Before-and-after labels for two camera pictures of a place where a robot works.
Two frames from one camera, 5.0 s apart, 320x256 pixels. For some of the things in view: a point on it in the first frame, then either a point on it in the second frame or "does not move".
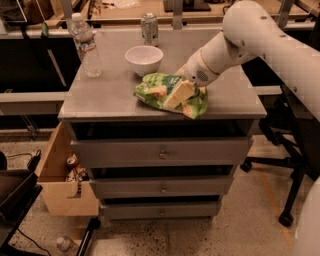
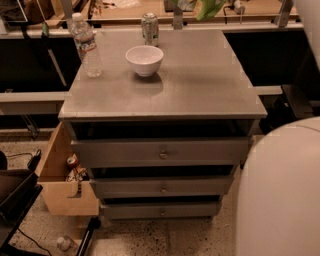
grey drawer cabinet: (146, 162) does not move
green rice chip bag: (155, 88) → (208, 8)
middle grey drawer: (136, 187) does not move
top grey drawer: (162, 153) does not move
